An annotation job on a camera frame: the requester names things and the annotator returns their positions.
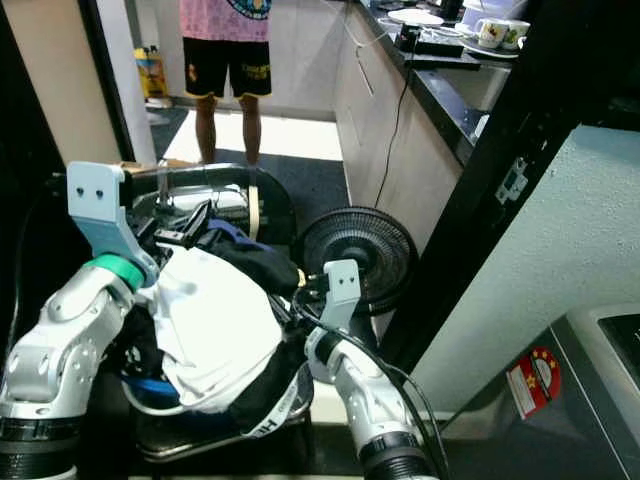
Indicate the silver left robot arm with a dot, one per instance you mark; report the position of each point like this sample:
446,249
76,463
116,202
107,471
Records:
60,350

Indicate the blue plastic basin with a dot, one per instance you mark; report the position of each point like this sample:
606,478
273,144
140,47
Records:
150,390

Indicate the black door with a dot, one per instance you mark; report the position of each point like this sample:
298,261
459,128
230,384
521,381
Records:
30,120

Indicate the grey washing machine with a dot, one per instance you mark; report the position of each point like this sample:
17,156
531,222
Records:
580,420

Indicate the white plastic appliance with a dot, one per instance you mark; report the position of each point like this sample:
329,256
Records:
180,197

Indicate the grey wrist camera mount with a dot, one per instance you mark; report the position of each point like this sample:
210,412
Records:
105,215
342,290

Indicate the person in pink shirt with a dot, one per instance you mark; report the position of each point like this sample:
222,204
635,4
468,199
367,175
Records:
225,70

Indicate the white plate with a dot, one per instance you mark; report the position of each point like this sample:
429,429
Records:
415,16

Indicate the black door frame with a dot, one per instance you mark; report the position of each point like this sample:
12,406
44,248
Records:
520,100

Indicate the kitchen counter with beige cabinets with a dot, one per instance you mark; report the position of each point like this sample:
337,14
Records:
365,110

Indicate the steel sink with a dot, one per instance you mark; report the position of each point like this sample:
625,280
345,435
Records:
480,90

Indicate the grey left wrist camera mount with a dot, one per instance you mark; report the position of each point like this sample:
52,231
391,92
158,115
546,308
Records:
105,215

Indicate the navy blue cloth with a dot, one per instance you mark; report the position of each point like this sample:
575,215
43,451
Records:
235,235

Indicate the metal door latch plate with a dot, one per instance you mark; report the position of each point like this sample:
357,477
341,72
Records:
513,180

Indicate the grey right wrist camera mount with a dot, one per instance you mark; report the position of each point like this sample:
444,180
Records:
342,290

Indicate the white lidded pot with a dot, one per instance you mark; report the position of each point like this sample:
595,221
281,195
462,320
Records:
495,8

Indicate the black electric fan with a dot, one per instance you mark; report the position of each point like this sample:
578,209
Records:
360,240

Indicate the yellow bottle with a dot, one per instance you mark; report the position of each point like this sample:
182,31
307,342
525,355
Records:
152,73

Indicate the white garment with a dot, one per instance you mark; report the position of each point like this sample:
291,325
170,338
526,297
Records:
220,330

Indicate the beige tape roll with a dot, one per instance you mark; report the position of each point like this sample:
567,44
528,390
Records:
253,210

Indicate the black power strip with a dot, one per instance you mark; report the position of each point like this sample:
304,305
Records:
435,46

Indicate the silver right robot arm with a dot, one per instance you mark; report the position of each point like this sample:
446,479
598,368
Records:
370,410

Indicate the cardboard box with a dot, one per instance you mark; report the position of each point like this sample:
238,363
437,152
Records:
140,164

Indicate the red round sticker label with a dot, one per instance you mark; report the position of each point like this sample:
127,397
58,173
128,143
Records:
532,382

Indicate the white cup with printed pattern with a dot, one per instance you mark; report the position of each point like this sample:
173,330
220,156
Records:
491,32
518,34

